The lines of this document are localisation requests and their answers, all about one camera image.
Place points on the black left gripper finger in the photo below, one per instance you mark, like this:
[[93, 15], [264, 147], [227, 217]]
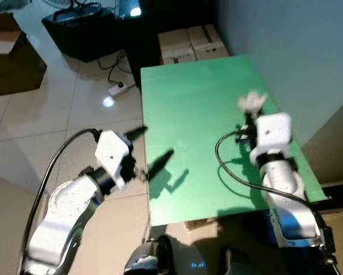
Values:
[[136, 133], [161, 165]]

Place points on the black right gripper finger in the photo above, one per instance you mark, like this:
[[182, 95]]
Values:
[[250, 118]]

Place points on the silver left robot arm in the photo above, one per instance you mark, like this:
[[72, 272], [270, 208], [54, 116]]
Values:
[[62, 212]]

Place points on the white power strip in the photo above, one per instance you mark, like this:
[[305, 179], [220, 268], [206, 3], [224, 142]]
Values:
[[118, 90]]

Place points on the light green mat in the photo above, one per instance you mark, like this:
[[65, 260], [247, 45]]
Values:
[[200, 114]]

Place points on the pale cardboard box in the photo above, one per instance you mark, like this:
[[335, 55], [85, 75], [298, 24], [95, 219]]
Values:
[[174, 46], [211, 43]]

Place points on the robot left leg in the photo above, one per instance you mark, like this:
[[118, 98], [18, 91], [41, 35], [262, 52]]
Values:
[[148, 258]]

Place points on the robot leg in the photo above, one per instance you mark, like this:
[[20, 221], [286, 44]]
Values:
[[148, 258], [240, 263]]

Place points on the black toner box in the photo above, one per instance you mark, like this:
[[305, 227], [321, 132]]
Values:
[[340, 193]]

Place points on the black case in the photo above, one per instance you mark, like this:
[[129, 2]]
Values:
[[82, 37]]

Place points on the robot right leg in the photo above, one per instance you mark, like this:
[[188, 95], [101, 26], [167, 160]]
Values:
[[240, 263]]

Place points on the dark brown cardboard box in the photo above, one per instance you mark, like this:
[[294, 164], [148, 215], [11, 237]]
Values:
[[16, 66]]

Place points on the black fan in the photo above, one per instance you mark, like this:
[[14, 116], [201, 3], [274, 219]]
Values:
[[65, 3]]

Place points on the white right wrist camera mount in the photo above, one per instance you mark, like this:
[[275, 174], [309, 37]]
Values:
[[273, 134]]

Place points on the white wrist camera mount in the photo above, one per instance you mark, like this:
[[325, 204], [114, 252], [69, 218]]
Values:
[[273, 134], [111, 152]]

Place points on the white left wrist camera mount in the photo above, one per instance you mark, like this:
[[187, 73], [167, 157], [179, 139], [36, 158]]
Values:
[[111, 152]]

